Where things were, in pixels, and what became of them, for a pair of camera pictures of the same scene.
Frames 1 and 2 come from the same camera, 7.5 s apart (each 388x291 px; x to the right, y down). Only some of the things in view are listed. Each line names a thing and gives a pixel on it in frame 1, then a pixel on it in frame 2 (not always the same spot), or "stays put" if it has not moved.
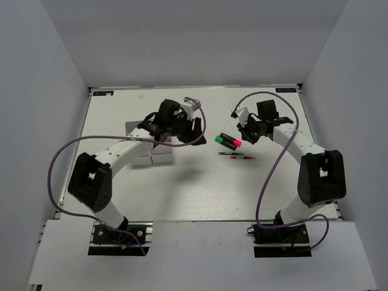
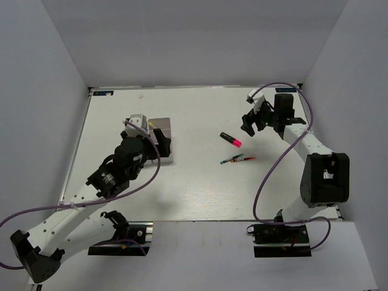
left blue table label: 103,93 stays put
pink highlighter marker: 236,142 stays put
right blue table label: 285,90 stays put
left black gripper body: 182,129 -> 149,151
